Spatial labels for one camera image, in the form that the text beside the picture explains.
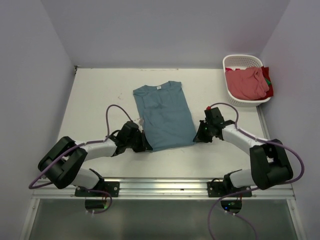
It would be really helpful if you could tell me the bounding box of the aluminium table edge rail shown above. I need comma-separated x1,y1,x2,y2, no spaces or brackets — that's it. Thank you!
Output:
31,177,296,200

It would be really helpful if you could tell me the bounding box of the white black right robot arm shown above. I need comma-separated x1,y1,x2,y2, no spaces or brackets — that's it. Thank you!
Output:
193,106,294,197

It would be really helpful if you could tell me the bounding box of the white perforated laundry basket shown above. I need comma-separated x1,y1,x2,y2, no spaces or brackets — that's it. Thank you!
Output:
222,54,271,107

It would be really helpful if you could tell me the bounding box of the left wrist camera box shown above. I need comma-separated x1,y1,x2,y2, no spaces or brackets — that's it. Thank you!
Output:
136,117,144,126

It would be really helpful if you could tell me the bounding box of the pink t shirt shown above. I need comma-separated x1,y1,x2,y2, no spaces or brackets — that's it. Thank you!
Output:
225,66,270,101

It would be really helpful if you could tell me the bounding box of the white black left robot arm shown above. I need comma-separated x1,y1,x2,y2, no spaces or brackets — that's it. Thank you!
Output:
38,121,153,197

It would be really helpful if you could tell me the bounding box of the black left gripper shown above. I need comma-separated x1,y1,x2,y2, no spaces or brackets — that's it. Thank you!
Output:
126,129,152,153

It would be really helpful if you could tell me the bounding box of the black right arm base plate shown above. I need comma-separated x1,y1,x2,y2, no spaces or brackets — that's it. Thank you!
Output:
206,178,252,198

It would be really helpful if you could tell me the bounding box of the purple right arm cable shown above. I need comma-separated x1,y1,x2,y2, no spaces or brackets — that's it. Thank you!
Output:
204,101,306,240

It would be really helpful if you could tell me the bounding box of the red green patterned cloth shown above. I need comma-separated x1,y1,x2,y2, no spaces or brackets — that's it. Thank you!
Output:
261,66,274,100

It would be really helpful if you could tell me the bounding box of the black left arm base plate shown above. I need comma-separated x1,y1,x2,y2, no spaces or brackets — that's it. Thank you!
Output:
74,181,120,198

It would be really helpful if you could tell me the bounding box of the teal blue t shirt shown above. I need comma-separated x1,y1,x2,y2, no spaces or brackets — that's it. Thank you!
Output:
133,81,196,152

